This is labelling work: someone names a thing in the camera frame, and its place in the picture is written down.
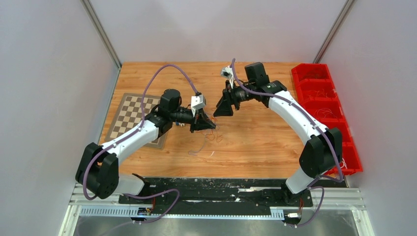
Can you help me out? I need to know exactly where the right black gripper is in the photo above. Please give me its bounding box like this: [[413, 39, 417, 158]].
[[213, 81, 255, 117]]

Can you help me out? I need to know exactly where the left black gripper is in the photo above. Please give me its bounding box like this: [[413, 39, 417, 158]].
[[171, 108, 216, 134]]

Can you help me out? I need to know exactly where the orange wire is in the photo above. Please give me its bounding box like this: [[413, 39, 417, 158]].
[[307, 87, 338, 98], [202, 114, 224, 143]]

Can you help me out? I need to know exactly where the grey purple wire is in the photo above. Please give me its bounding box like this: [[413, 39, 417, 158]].
[[188, 130, 219, 156]]

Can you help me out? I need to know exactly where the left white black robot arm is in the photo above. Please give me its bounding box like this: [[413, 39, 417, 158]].
[[75, 89, 216, 204]]

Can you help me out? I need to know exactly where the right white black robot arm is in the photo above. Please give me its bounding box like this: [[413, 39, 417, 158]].
[[214, 62, 343, 206]]

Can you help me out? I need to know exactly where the folding wooden chessboard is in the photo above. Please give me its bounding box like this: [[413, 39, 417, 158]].
[[104, 93, 160, 142]]

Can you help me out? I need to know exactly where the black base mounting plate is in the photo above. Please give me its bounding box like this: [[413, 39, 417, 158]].
[[107, 176, 348, 216]]

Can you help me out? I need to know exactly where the red plastic bin row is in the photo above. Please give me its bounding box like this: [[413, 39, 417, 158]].
[[291, 63, 363, 176]]

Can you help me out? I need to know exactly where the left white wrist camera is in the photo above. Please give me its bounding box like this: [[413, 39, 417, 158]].
[[190, 94, 206, 117]]

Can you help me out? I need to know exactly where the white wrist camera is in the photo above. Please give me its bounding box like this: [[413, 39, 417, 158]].
[[220, 66, 235, 89], [190, 94, 206, 117]]

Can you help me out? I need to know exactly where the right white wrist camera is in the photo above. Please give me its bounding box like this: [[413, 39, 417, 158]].
[[220, 66, 235, 89]]

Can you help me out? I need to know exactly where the orange wire in bin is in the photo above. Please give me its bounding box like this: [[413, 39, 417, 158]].
[[307, 87, 338, 98]]

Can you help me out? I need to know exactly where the pink white wire in bin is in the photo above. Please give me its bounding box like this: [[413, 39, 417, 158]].
[[314, 107, 338, 118]]

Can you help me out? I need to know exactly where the right corner aluminium post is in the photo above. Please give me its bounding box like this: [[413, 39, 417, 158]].
[[312, 0, 356, 64]]

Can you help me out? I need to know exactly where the corner aluminium post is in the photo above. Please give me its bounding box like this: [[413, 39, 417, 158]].
[[312, 0, 356, 64], [80, 0, 122, 71]]

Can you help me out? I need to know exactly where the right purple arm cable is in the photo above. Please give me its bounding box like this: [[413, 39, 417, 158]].
[[230, 58, 344, 228]]

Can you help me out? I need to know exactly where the aluminium frame rail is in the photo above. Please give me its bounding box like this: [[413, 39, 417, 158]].
[[59, 184, 375, 236]]

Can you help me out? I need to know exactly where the left corner aluminium post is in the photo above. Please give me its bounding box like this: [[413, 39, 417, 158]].
[[80, 0, 122, 71]]

